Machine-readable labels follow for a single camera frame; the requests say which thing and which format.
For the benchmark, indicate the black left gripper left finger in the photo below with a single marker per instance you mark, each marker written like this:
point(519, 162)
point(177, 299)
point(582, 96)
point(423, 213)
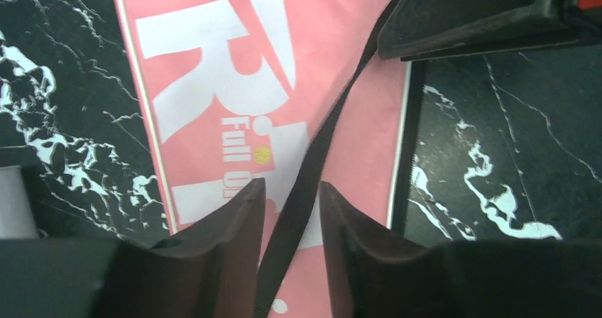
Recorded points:
point(206, 270)

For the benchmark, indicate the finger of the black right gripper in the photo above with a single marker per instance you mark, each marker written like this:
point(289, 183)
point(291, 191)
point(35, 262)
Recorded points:
point(431, 29)

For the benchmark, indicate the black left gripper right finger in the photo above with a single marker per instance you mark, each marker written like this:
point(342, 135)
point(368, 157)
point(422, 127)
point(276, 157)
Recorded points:
point(374, 272)

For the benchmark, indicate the pink racket cover bag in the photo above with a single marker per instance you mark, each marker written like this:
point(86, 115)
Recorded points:
point(233, 90)

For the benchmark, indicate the white shuttlecock tube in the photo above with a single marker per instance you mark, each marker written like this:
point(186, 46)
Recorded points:
point(17, 220)

